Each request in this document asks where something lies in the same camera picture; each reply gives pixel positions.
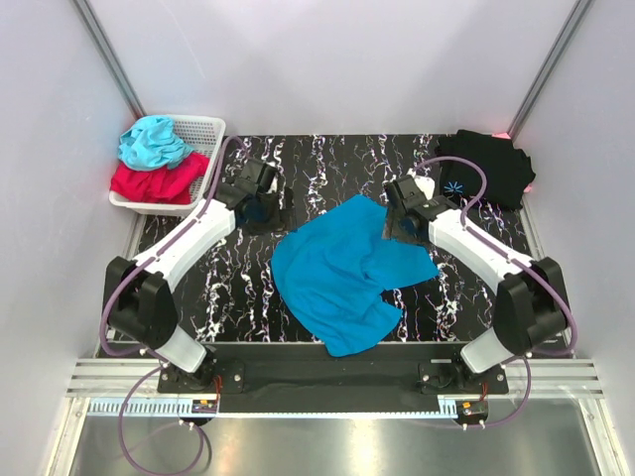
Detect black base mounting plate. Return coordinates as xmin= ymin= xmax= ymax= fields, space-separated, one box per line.
xmin=158 ymin=342 xmax=509 ymax=415

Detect blue t-shirt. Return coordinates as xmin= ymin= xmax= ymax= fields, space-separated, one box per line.
xmin=271 ymin=195 xmax=439 ymax=357

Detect light turquoise t-shirt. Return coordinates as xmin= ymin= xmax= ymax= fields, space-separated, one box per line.
xmin=118 ymin=115 xmax=193 ymax=172

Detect aluminium frame rail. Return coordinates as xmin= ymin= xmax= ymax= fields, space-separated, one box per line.
xmin=67 ymin=359 xmax=603 ymax=399

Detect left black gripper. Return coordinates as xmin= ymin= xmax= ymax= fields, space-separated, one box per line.
xmin=244 ymin=187 xmax=297 ymax=237

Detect pink folded cloth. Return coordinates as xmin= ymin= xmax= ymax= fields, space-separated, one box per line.
xmin=492 ymin=133 xmax=536 ymax=193

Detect red t-shirt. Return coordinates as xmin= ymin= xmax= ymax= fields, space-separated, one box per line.
xmin=110 ymin=152 xmax=209 ymax=205

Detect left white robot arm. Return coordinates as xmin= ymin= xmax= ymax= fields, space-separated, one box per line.
xmin=102 ymin=184 xmax=296 ymax=394

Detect left aluminium corner post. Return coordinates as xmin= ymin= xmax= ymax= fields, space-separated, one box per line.
xmin=70 ymin=0 xmax=146 ymax=119

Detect right aluminium corner post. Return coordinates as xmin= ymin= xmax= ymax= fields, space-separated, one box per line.
xmin=507 ymin=0 xmax=594 ymax=141

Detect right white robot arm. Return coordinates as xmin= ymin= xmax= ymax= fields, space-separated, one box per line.
xmin=383 ymin=192 xmax=573 ymax=394

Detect black folded t-shirt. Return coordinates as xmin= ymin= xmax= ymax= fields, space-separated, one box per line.
xmin=435 ymin=130 xmax=536 ymax=210

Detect aluminium corner post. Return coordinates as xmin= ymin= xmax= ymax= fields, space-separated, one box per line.
xmin=70 ymin=0 xmax=146 ymax=119
xmin=507 ymin=0 xmax=594 ymax=141

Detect white plastic basket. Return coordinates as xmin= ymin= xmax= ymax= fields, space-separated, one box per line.
xmin=108 ymin=114 xmax=225 ymax=216

